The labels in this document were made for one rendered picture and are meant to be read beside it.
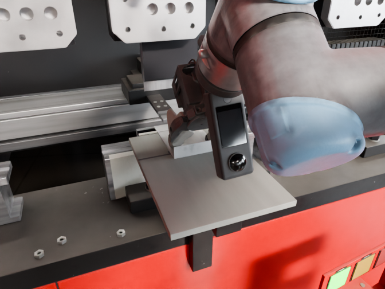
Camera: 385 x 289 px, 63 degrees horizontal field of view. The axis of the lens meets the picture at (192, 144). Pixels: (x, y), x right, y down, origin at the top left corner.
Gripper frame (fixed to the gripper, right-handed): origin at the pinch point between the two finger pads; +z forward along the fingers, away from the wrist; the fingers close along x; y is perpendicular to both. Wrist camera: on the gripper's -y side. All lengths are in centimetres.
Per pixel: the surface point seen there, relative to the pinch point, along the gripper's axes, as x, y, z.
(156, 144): 5.6, 2.1, 2.8
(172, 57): 0.5, 15.1, -4.4
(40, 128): 27.1, 20.1, 26.5
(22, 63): 31, 47, 37
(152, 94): 0.0, 20.8, 18.0
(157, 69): 3.2, 13.9, -3.0
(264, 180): -6.5, -10.3, -7.9
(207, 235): 0.1, -15.2, 6.4
